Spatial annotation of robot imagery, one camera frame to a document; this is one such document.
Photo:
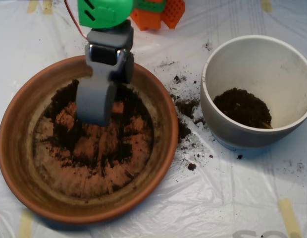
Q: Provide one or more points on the white ceramic pot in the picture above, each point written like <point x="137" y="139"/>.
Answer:
<point x="242" y="138"/>

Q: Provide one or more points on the clear plastic sheet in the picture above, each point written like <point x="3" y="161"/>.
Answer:
<point x="218" y="198"/>

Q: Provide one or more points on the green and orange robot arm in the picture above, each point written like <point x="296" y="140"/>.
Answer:
<point x="106" y="13"/>

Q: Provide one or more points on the beige masking tape strip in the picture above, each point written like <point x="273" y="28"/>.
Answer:
<point x="25" y="225"/>
<point x="47" y="7"/>
<point x="32" y="6"/>
<point x="289" y="218"/>
<point x="266" y="5"/>

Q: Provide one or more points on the dark soil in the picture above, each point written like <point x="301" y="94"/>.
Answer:
<point x="66" y="134"/>
<point x="242" y="109"/>

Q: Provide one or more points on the terracotta saucer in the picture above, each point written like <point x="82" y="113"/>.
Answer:
<point x="89" y="215"/>

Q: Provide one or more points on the grey gripper black servo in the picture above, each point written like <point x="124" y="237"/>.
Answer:
<point x="103" y="57"/>

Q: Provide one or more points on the spilled soil pile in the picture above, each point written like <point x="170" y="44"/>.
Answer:
<point x="185" y="105"/>

